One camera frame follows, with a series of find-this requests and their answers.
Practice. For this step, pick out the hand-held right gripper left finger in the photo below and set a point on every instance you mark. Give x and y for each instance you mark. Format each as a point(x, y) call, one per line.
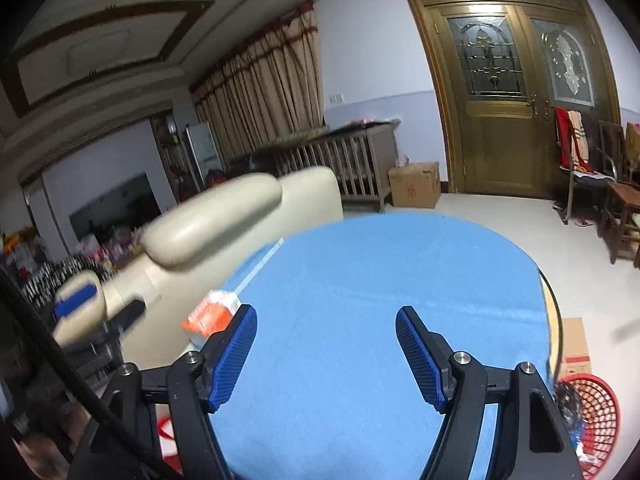
point(232, 360)

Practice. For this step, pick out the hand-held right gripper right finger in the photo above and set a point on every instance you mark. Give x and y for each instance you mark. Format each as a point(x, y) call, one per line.
point(420, 360)

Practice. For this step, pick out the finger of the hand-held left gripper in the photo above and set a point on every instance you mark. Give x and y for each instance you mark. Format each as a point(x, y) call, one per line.
point(75, 301)
point(125, 316)

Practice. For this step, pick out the red plastic mesh basket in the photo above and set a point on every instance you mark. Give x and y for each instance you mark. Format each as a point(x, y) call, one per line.
point(602, 410)

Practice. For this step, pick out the pile of assorted goods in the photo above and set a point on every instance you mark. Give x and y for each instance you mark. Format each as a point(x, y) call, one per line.
point(75, 260)

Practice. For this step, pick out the orange white box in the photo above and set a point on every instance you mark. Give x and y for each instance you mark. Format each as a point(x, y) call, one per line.
point(207, 317)

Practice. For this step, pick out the thin white stick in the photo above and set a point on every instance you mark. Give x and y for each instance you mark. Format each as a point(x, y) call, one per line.
point(260, 266)

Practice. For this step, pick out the blue round tablecloth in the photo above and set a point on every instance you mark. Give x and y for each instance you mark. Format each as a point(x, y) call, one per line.
point(375, 270)

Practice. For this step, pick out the black television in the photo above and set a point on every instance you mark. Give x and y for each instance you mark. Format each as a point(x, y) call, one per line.
point(115, 207)

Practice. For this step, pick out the flat cardboard sheet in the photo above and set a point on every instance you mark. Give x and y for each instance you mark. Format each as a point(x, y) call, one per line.
point(575, 340)

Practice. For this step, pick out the dark display cabinet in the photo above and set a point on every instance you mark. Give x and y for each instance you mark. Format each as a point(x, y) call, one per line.
point(170, 160)

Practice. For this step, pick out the brown cardboard box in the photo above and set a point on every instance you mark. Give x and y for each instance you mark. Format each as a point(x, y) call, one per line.
point(415, 185)

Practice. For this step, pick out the beige leather sofa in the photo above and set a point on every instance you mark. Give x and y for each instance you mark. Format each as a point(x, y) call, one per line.
point(300, 195)

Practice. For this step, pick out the white standing appliance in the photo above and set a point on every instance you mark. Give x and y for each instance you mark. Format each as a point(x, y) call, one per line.
point(205, 152)

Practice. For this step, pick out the wooden slatted crib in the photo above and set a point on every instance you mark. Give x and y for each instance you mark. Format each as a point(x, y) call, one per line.
point(350, 160)

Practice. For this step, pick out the pink slipper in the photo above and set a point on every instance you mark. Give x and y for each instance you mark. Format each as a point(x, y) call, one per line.
point(584, 221)

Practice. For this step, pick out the wooden double door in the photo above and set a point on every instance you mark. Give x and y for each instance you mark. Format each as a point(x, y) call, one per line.
point(495, 150)

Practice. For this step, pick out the dark wooden chair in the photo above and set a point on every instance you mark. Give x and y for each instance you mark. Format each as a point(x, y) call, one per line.
point(625, 192)

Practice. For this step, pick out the beige curtain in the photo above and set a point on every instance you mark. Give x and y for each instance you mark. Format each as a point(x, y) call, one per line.
point(270, 90)

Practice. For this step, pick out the red striped blanket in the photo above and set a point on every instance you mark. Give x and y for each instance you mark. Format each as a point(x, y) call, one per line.
point(570, 135)

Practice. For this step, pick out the metal frame chair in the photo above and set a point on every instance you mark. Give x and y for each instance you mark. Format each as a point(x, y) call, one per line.
point(590, 180)

